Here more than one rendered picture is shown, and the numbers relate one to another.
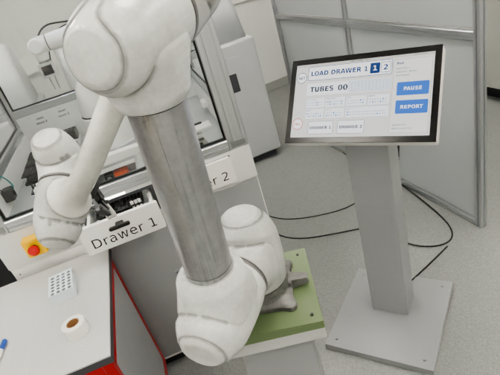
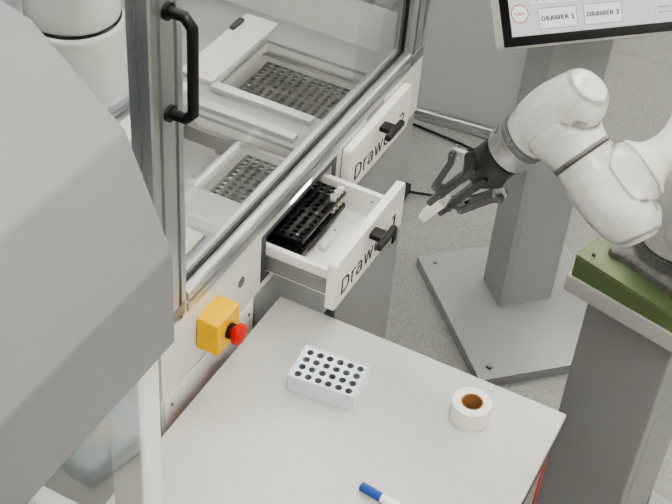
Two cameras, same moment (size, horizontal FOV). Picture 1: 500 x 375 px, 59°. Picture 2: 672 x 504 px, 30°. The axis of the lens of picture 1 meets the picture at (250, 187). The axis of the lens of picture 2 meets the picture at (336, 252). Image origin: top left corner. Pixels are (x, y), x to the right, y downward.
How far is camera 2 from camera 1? 2.18 m
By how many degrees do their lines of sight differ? 47
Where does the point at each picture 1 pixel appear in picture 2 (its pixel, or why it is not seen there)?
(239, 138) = (419, 46)
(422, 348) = not seen: hidden behind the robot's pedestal
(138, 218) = (386, 219)
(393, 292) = (542, 267)
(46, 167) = (591, 130)
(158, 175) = not seen: outside the picture
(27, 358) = (446, 481)
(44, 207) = (648, 185)
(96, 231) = (350, 259)
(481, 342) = not seen: hidden behind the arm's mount
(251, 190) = (404, 140)
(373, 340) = (537, 348)
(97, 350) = (539, 418)
